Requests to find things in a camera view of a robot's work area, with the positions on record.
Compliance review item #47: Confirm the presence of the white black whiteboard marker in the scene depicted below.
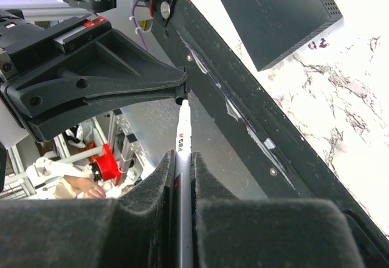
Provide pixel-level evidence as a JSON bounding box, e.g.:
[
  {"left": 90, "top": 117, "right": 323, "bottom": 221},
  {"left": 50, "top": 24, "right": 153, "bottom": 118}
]
[{"left": 174, "top": 100, "right": 193, "bottom": 267}]

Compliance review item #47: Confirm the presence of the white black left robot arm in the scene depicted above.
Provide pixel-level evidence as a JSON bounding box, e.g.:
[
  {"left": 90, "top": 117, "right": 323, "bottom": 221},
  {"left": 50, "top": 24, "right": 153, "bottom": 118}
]
[{"left": 1, "top": 0, "right": 188, "bottom": 142}]

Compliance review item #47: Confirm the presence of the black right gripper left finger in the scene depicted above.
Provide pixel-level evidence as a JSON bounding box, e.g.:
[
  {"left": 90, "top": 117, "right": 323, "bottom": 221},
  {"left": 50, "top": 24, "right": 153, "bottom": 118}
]
[{"left": 1, "top": 151, "right": 175, "bottom": 267}]

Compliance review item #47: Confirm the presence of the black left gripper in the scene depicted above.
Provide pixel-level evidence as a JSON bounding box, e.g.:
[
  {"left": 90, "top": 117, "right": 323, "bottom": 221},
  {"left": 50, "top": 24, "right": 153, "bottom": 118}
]
[{"left": 1, "top": 9, "right": 187, "bottom": 142}]

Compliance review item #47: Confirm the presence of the black rectangular eraser pad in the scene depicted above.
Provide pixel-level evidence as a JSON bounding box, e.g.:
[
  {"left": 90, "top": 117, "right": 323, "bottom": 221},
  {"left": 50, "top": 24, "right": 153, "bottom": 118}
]
[{"left": 221, "top": 0, "right": 342, "bottom": 71}]

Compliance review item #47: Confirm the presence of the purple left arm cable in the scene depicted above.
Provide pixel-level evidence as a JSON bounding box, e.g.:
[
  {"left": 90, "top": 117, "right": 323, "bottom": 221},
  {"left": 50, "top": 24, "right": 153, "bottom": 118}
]
[{"left": 129, "top": 0, "right": 153, "bottom": 52}]

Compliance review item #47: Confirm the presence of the black marker cap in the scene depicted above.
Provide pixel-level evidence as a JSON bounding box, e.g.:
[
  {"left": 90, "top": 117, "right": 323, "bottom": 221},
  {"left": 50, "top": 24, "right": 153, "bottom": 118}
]
[{"left": 174, "top": 66, "right": 191, "bottom": 106}]

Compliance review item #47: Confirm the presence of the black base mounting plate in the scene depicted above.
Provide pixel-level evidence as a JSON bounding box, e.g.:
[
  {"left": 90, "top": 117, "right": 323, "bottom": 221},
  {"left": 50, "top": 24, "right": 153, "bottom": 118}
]
[{"left": 153, "top": 0, "right": 388, "bottom": 267}]

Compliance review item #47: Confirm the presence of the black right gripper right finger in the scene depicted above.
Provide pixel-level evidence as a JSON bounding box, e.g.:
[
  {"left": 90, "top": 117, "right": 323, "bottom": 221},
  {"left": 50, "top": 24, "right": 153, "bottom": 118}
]
[{"left": 191, "top": 153, "right": 363, "bottom": 267}]

